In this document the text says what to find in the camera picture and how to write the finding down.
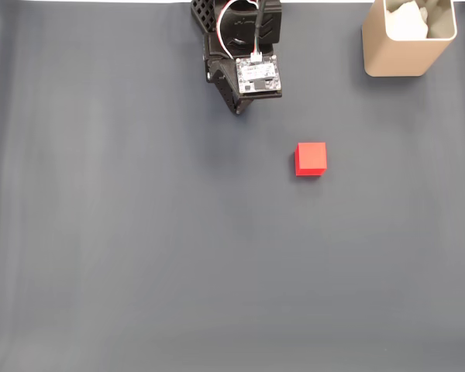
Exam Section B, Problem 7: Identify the white and red cable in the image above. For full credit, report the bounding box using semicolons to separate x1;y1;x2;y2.
215;0;259;63

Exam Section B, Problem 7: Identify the red cube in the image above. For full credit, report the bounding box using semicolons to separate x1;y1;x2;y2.
294;141;328;177

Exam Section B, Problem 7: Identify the white camera circuit board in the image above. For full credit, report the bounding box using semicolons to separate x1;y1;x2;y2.
235;54;284;98

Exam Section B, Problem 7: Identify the beige rounded box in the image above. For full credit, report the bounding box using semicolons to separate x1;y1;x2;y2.
361;0;459;78

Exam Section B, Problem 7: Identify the white padding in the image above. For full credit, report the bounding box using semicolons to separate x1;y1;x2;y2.
385;0;430;40

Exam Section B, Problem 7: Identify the black camera cable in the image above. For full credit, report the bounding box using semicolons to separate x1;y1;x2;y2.
251;0;269;65

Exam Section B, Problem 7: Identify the dark grey table mat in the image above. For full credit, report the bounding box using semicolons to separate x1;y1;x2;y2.
0;2;465;372

